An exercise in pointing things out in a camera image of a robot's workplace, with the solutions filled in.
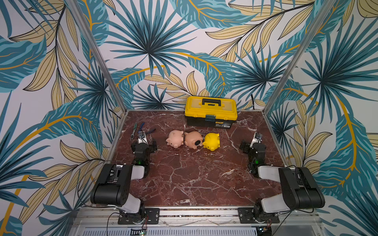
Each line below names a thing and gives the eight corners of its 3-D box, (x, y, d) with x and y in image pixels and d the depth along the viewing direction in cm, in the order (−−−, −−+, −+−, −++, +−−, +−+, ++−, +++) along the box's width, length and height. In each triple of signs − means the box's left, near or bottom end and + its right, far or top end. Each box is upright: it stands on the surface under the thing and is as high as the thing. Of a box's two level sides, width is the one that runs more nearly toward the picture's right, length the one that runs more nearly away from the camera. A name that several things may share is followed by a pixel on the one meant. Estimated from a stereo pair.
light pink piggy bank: (167, 149, 99) (165, 142, 92) (168, 137, 105) (167, 129, 98) (183, 149, 99) (182, 142, 92) (183, 137, 105) (183, 130, 98)
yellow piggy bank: (203, 152, 98) (204, 145, 91) (202, 140, 104) (203, 132, 97) (218, 152, 98) (221, 145, 91) (216, 140, 104) (219, 132, 97)
